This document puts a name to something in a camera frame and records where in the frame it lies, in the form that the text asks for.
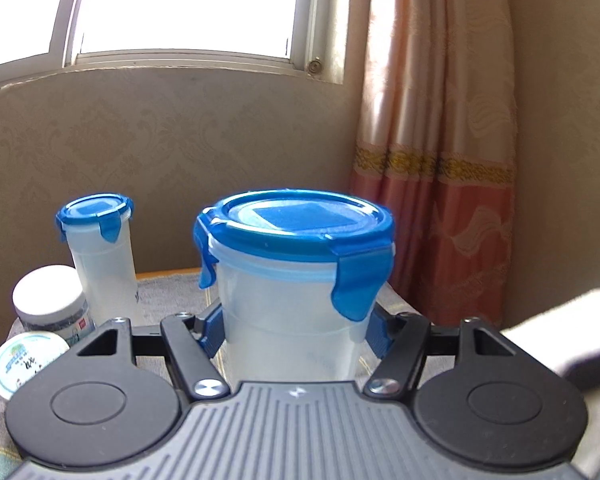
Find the grey teal checked table cloth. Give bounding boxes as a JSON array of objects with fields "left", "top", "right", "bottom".
[{"left": 0, "top": 275, "right": 421, "bottom": 468}]

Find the tall translucent cup blue lid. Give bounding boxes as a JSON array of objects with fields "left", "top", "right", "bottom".
[
  {"left": 56, "top": 192, "right": 142, "bottom": 328},
  {"left": 192, "top": 187, "right": 397, "bottom": 383}
]

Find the white round powder tin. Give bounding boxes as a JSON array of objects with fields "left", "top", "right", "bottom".
[{"left": 0, "top": 331, "right": 71, "bottom": 402}]

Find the white towel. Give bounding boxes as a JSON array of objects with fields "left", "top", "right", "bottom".
[{"left": 500, "top": 286, "right": 600, "bottom": 378}]

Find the window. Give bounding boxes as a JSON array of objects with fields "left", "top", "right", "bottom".
[{"left": 0, "top": 0, "right": 348, "bottom": 88}]

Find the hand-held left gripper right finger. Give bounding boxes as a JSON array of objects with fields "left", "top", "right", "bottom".
[{"left": 365, "top": 307, "right": 511, "bottom": 403}]

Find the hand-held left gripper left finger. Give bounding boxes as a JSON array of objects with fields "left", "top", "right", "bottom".
[{"left": 76, "top": 305, "right": 231, "bottom": 403}]

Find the clear jar white lid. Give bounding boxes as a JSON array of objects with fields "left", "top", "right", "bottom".
[{"left": 12, "top": 265, "right": 92, "bottom": 348}]

